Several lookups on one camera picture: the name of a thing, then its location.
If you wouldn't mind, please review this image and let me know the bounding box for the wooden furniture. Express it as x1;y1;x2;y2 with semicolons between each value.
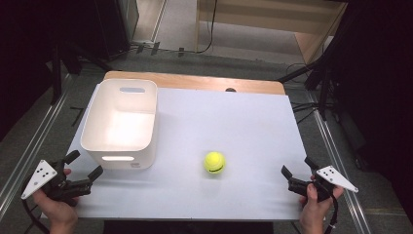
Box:
194;0;349;65

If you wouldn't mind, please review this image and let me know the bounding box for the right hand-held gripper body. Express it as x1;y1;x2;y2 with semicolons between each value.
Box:
287;165;359;203

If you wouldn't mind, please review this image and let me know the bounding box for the white board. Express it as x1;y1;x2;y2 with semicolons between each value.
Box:
40;85;314;222

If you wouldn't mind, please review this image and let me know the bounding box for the black floor cable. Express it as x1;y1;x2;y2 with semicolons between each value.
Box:
130;0;219;56

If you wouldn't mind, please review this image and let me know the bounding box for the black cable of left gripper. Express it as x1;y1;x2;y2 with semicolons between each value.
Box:
20;176;50;234

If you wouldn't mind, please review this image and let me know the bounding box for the person's right hand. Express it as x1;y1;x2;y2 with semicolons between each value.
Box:
298;175;345;234

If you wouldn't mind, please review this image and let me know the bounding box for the person's left hand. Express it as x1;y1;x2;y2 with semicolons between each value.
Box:
32;168;80;234

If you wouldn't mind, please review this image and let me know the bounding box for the wooden table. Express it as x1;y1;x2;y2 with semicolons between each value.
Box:
102;70;286;97

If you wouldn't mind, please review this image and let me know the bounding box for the white plastic storage bin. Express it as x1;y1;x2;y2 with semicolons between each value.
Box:
80;78;159;171

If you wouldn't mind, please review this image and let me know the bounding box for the dark cabinet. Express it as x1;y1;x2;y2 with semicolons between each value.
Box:
94;0;140;61

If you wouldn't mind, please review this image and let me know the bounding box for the yellow tennis ball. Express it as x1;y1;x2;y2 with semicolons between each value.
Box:
204;151;227;175

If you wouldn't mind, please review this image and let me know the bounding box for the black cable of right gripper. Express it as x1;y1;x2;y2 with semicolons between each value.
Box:
322;184;340;234

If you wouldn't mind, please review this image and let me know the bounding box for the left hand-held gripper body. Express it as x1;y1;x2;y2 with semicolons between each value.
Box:
20;159;94;202

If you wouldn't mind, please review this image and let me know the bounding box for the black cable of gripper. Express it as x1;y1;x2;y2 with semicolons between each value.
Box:
20;176;50;234
322;184;340;234

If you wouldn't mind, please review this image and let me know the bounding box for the black tripod stand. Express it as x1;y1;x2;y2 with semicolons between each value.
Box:
276;48;368;157

